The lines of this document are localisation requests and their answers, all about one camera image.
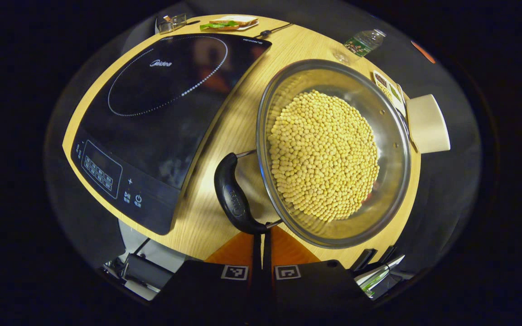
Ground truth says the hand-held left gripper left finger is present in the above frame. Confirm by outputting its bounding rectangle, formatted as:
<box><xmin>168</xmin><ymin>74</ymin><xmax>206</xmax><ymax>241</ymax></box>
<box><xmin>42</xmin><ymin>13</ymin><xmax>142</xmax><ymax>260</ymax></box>
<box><xmin>150</xmin><ymin>231</ymin><xmax>262</xmax><ymax>317</ymax></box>

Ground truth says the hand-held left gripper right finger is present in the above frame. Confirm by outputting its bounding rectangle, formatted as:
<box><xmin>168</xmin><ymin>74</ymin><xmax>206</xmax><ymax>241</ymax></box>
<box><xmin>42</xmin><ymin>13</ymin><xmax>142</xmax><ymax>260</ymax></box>
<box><xmin>262</xmin><ymin>225</ymin><xmax>372</xmax><ymax>317</ymax></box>

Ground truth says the pile of yellow soybeans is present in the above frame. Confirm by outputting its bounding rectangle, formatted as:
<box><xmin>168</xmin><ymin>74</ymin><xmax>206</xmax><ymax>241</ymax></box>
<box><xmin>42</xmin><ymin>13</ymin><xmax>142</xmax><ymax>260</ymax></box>
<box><xmin>266</xmin><ymin>90</ymin><xmax>380</xmax><ymax>223</ymax></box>

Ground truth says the black induction cooktop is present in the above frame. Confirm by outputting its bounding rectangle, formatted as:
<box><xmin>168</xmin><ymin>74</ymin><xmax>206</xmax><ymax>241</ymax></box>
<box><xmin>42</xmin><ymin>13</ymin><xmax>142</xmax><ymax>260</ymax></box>
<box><xmin>70</xmin><ymin>33</ymin><xmax>273</xmax><ymax>236</ymax></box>

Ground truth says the steel pot with black handle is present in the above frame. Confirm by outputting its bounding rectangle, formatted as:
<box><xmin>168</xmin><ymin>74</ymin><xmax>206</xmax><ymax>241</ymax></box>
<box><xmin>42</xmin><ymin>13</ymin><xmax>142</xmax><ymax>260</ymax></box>
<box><xmin>213</xmin><ymin>59</ymin><xmax>412</xmax><ymax>249</ymax></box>

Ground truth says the white toaster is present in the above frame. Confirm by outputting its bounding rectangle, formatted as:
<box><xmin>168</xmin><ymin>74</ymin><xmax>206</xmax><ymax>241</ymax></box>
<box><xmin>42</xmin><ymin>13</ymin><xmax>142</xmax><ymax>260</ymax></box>
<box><xmin>406</xmin><ymin>94</ymin><xmax>451</xmax><ymax>154</ymax></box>

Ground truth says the white divided bean dish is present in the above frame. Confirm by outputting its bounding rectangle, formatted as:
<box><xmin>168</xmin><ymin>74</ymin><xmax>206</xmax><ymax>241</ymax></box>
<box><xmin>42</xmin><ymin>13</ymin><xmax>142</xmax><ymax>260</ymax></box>
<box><xmin>372</xmin><ymin>70</ymin><xmax>406</xmax><ymax>118</ymax></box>

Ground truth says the clear plastic water bottle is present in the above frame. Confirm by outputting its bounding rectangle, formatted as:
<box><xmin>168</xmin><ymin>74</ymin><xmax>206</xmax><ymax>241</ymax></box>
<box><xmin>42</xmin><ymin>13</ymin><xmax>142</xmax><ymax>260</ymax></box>
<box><xmin>333</xmin><ymin>29</ymin><xmax>387</xmax><ymax>64</ymax></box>

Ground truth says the sandwich on white plate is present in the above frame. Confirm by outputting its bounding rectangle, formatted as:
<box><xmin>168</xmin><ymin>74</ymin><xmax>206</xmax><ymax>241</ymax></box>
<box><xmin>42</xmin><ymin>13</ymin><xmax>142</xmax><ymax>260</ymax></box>
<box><xmin>200</xmin><ymin>15</ymin><xmax>259</xmax><ymax>31</ymax></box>

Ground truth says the black power cable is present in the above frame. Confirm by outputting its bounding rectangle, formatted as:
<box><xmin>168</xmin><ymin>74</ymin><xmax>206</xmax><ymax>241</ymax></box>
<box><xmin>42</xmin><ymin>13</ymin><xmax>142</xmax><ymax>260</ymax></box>
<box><xmin>254</xmin><ymin>23</ymin><xmax>293</xmax><ymax>39</ymax></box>

